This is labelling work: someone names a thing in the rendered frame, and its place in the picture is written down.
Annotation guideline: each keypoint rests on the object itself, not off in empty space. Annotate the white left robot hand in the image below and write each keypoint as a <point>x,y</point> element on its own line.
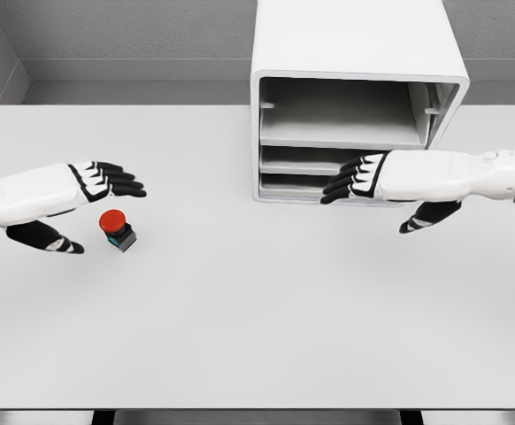
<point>40,195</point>

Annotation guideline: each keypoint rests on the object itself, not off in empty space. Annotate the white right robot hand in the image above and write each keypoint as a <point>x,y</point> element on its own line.
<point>417,177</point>

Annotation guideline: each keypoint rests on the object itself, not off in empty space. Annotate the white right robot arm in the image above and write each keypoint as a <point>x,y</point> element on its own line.
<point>501,175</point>

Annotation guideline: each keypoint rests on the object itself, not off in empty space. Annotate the white tabletop storage cabinet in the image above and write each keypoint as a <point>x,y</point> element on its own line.
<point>355,35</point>

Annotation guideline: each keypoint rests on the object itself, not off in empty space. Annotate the red button load switch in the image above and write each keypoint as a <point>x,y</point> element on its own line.
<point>112,221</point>

